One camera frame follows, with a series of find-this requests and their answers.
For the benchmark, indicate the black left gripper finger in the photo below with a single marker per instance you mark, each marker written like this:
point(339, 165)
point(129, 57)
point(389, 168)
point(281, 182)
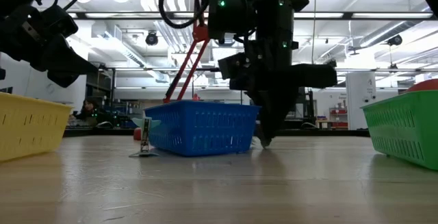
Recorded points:
point(64, 80)
point(69, 60)

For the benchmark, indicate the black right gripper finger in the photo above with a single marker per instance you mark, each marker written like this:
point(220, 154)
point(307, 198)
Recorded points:
point(267, 121)
point(280, 111)

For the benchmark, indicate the yellow plastic basket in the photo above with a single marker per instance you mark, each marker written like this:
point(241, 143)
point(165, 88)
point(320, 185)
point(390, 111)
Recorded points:
point(31, 128)

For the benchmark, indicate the blue plastic basket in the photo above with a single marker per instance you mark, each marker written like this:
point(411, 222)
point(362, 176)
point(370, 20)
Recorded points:
point(202, 128)

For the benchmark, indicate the large red tape roll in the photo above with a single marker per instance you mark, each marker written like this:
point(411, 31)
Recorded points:
point(426, 85)

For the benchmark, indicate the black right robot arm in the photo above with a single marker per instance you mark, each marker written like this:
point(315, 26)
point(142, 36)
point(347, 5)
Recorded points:
point(273, 22)

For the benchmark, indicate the red stapler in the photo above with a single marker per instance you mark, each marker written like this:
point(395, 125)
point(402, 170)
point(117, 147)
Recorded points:
point(137, 134)

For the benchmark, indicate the person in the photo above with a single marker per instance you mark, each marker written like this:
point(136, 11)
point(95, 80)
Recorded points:
point(89, 109)

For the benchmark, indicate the red storage shelf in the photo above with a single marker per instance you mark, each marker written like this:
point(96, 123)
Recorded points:
point(338, 116)

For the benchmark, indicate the white cabinet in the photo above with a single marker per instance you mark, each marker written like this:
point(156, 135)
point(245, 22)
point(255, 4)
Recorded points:
point(357, 104)

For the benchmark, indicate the black ceiling spotlight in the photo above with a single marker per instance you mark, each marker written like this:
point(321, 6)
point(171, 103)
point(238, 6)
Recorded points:
point(395, 40)
point(151, 39)

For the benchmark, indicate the green plastic basket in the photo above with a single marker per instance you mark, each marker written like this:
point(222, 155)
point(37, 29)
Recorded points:
point(407, 128)

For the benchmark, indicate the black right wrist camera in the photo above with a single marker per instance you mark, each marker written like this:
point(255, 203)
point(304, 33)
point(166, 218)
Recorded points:
point(234, 66)

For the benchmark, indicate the black table rear rail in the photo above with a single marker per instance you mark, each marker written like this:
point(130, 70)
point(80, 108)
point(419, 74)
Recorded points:
point(102, 132)

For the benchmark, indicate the red camera stand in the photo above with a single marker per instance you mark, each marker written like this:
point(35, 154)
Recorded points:
point(191, 52)

